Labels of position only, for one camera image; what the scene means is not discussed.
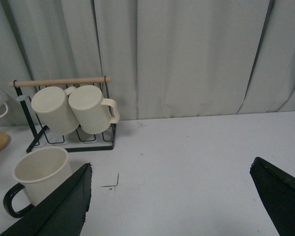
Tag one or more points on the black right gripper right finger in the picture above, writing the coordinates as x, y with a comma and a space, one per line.
276, 190

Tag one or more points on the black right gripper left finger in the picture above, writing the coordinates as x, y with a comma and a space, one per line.
62, 213

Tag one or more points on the cream mug with black handle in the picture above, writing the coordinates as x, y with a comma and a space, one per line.
38, 174

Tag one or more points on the cream mug hanging right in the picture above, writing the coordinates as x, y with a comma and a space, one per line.
94, 112

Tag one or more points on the cream mug hanging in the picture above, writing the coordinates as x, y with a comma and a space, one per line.
52, 107
94, 112

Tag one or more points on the cream mug hanging left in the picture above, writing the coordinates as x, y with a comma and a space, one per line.
52, 107

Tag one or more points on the grey curtain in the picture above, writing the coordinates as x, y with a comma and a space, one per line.
166, 58

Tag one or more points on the black wire mug rack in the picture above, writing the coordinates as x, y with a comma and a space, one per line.
74, 142

